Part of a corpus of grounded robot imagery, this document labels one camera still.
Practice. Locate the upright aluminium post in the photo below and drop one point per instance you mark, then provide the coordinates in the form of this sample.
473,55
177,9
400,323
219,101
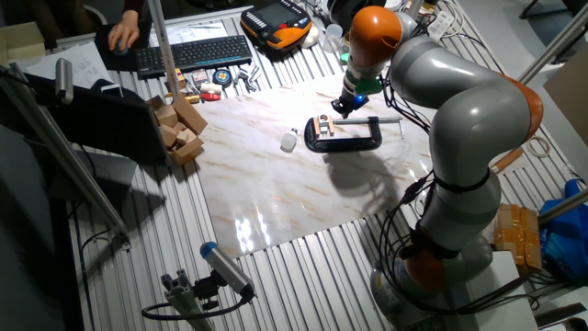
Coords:
416,4

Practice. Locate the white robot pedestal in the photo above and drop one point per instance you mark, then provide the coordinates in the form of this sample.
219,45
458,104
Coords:
500,299

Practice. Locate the silver metal pipe fitting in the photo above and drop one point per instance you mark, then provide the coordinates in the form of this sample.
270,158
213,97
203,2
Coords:
240,77
253,78

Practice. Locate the small brown wooden block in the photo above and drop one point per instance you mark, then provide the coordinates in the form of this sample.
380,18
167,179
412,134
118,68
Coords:
166,116
168,135
179,126
186,136

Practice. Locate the long slanted aluminium profile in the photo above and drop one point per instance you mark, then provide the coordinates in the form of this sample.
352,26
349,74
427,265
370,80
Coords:
59,151

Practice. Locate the short aluminium profile stub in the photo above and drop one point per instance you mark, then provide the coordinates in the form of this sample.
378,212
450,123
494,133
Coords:
184,299

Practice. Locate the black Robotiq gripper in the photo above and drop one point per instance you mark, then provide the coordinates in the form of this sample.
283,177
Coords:
354,99

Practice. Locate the white printed paper sheet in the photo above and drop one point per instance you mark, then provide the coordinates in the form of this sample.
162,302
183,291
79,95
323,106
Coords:
193,33

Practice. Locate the black computer keyboard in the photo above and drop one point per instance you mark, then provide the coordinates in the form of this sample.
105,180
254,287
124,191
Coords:
193,55

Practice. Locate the brass pipe fitting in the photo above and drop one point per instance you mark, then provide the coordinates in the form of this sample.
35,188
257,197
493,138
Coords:
193,98

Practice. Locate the beige foam box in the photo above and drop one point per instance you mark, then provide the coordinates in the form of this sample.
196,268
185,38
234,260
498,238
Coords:
23,41

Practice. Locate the dark computer mouse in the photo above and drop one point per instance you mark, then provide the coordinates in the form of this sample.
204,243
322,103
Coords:
121,50

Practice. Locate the white power strip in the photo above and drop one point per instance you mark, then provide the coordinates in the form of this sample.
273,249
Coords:
440,24

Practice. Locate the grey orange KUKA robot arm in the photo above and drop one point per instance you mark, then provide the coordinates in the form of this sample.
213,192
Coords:
482,115

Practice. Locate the person's forearm dark sleeve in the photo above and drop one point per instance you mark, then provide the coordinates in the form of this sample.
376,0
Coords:
132,4

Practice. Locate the glass jar yellow lid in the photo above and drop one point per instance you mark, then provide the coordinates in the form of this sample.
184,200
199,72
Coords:
345,43

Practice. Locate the blue plastic bag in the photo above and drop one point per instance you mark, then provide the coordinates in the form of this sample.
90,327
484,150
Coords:
565,239

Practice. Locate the black orange teach pendant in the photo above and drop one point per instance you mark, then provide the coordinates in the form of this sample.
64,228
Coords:
275,18

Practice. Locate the person's bare hand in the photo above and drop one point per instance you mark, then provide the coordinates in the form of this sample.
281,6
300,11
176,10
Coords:
124,30

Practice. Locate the white smartphone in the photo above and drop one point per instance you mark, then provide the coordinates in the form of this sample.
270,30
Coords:
112,90

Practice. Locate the white egg shaped object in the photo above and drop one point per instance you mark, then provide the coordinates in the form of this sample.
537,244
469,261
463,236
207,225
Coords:
310,37

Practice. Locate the white light bulb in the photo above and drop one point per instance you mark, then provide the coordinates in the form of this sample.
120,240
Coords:
289,141

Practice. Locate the aluminium frame bar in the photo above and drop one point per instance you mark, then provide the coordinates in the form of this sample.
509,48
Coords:
565,207

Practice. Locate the small yellow box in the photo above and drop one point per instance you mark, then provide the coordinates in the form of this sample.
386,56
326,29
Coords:
181,79

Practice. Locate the brown cardboard sheet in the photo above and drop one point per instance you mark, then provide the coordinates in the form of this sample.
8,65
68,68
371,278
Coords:
569,101

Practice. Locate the silver depth camera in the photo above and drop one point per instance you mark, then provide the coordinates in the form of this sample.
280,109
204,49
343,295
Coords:
64,80

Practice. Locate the brown taped cardboard package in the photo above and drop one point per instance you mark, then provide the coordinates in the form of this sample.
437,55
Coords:
519,239

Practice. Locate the clear plastic jar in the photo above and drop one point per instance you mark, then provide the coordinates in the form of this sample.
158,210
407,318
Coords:
331,37

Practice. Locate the black metal C-clamp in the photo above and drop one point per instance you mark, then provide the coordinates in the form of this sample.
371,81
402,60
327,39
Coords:
344,147

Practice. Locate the black mouse pad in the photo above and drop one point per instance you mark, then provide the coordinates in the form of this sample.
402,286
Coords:
103,55

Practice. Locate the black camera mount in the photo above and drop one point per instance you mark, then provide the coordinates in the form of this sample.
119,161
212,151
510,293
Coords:
206,289

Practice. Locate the open brown cardboard box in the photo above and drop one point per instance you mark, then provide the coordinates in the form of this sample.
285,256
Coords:
190,115

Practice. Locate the white paper stack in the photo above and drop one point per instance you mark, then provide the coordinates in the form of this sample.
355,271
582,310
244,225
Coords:
82,64

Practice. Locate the silver camera blue cap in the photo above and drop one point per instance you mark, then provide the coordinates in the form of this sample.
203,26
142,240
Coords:
227,269

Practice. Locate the marble pattern table sheet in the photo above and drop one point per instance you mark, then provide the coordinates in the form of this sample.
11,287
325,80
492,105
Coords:
275,193

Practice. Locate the small wooden clamp pad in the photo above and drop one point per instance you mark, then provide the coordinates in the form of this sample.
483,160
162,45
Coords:
331,127
316,127

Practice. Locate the tall aluminium frame post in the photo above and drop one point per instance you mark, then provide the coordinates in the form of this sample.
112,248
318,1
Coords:
163,46

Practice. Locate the slanted aluminium frame brace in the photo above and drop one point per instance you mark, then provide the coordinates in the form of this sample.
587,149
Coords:
551,46

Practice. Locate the black laptop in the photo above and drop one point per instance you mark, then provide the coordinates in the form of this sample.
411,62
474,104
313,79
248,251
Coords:
105,124

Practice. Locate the small printed card box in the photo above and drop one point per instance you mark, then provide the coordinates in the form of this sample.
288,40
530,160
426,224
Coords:
200,78

